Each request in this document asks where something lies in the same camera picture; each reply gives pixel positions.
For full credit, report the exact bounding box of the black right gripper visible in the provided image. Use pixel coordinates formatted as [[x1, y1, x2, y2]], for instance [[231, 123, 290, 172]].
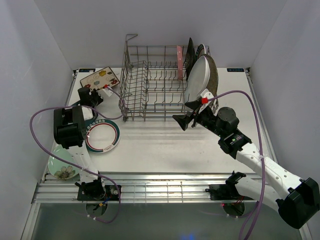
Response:
[[172, 100, 225, 138]]

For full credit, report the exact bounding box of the teal square plate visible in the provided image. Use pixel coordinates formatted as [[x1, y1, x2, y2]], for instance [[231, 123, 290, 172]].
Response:
[[68, 99, 100, 121]]

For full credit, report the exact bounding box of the beige square flower plate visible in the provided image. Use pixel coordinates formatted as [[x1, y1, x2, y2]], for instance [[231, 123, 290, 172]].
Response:
[[80, 67, 120, 91]]

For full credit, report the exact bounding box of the white oval plate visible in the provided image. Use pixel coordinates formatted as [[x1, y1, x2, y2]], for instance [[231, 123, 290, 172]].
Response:
[[184, 55, 210, 103]]

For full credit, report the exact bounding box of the speckled beige blue round plate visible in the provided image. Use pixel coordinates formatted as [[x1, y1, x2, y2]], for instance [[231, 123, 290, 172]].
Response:
[[202, 54, 219, 97]]

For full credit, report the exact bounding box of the white plate teal red rim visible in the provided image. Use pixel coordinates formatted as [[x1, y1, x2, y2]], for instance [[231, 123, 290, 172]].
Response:
[[85, 119, 121, 154], [195, 43, 209, 61]]

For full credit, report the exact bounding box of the grey wire dish rack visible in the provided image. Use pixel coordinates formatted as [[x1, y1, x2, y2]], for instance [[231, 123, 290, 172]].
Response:
[[118, 33, 220, 123]]

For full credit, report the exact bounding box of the black square floral plate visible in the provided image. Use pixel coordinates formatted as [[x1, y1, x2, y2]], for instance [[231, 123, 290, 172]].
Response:
[[185, 37, 195, 80]]

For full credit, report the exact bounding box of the pink polka dot plate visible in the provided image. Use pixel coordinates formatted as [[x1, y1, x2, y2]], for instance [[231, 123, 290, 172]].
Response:
[[176, 45, 183, 81]]

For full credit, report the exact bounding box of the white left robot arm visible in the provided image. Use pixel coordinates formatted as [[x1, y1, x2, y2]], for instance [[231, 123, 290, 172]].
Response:
[[53, 87, 106, 200]]

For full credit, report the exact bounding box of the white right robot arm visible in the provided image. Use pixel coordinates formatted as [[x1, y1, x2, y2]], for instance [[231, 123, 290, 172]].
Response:
[[173, 101, 320, 229]]

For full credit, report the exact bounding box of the right blue label sticker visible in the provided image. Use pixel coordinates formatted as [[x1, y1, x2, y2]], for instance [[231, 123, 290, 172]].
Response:
[[226, 68, 245, 73]]

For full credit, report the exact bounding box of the light green round plate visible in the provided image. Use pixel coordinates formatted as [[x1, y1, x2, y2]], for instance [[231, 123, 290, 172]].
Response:
[[47, 145, 79, 180]]

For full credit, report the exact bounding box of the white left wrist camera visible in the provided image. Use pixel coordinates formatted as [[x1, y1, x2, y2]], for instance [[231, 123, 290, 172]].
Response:
[[97, 84, 113, 99]]

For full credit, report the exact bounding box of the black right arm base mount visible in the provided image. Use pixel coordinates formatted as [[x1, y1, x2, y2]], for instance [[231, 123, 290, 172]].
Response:
[[204, 184, 238, 201]]

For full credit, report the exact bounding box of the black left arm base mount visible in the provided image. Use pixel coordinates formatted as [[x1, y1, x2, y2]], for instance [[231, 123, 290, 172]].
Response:
[[76, 185, 122, 202]]

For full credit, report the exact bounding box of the aluminium table frame rail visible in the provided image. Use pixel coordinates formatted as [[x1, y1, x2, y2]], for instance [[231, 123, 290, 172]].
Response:
[[33, 68, 261, 204]]

